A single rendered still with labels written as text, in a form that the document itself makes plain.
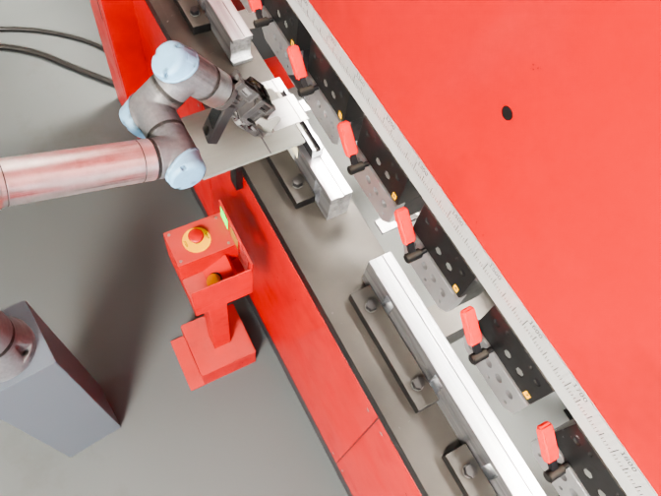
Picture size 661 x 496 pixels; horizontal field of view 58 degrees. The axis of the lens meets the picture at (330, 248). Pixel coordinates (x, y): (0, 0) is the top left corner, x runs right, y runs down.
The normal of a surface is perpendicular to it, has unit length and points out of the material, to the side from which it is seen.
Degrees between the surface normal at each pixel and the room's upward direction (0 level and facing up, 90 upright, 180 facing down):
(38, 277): 0
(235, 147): 0
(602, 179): 90
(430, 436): 0
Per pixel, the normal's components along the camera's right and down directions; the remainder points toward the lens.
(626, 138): -0.87, 0.38
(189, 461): 0.12, -0.46
